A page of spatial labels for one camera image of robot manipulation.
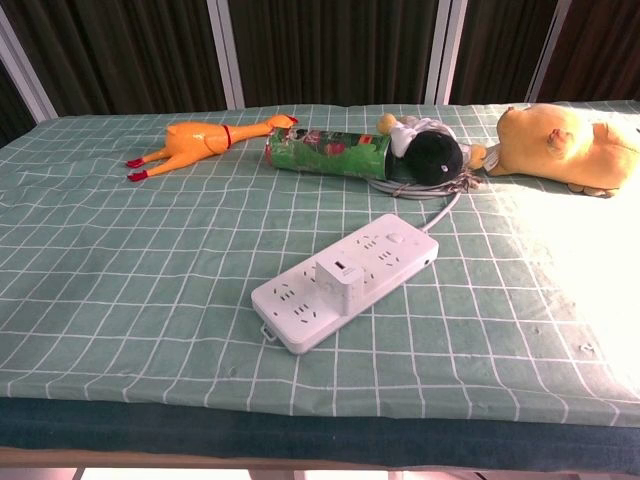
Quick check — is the yellow plush animal toy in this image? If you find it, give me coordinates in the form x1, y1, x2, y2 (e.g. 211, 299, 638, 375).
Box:
483, 103, 640, 199

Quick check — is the white power strip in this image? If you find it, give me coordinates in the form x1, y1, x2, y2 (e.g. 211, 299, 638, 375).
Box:
250, 213, 440, 355

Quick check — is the yellow rubber chicken toy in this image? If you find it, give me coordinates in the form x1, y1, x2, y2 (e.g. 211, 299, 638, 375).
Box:
124, 113, 300, 182

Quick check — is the white window frame post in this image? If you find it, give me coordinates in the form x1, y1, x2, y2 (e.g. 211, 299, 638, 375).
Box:
206, 0, 245, 109
423, 0, 467, 106
524, 0, 572, 104
0, 22, 59, 124

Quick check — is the green white-grid tablecloth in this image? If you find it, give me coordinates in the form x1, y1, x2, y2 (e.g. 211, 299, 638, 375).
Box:
0, 99, 640, 429

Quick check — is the black-haired plush doll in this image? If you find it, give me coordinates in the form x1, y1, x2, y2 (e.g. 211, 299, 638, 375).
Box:
376, 113, 489, 187

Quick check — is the green chip can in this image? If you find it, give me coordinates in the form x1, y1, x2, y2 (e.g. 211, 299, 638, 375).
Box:
263, 125, 401, 182

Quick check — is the white power strip cable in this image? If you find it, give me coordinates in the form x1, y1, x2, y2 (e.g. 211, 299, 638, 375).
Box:
369, 124, 474, 234

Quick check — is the small white plug adapter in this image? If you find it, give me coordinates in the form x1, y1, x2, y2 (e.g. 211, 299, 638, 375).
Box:
313, 259, 371, 317

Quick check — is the dark blue under cloth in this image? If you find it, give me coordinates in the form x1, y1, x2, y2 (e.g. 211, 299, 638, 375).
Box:
0, 397, 640, 459

